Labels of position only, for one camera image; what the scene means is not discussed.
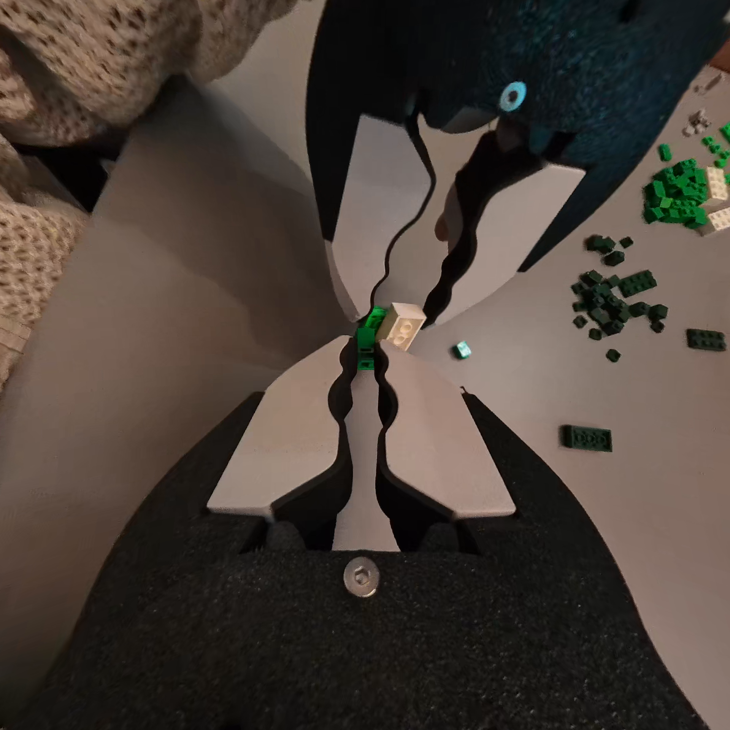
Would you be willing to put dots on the person's left hand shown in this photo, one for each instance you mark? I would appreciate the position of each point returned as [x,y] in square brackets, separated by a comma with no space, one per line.
[443,225]

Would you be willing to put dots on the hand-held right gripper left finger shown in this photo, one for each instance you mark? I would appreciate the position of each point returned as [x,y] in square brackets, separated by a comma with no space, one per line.
[285,445]

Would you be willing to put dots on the pile of dark green lego pieces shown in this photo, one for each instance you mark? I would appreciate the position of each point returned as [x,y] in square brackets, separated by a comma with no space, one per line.
[610,302]

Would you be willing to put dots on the dark green lego plate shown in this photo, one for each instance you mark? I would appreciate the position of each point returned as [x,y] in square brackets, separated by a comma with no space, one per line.
[707,340]
[587,439]

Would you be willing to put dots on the small bright green lego brick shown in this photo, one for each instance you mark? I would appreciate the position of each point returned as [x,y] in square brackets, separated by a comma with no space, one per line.
[462,350]

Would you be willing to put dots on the white lego brick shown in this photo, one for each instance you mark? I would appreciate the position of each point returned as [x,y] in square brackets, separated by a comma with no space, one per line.
[717,221]
[717,182]

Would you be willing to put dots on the green and white lego assembly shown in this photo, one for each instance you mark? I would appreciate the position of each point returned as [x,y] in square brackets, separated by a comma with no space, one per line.
[399,328]

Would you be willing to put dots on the scattered light grey lego pieces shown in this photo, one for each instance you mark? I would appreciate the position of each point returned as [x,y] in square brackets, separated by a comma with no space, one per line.
[697,121]

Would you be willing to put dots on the pile of bright green lego pieces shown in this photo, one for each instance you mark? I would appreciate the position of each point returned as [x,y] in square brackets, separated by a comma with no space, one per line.
[673,194]

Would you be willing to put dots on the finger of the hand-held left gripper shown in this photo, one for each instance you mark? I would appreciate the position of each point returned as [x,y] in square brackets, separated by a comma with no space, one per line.
[376,188]
[513,228]

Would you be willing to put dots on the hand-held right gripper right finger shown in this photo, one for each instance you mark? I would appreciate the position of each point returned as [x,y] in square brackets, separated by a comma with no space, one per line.
[445,445]

